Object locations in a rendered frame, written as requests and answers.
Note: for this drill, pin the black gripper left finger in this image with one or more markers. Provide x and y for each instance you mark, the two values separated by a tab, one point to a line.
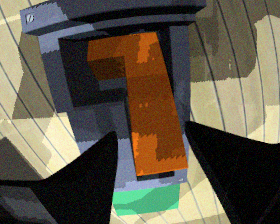
80	193

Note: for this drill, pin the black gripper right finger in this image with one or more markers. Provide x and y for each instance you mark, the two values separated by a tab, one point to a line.
244	173

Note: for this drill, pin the orange l-shaped part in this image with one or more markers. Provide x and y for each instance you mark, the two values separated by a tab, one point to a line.
156	130

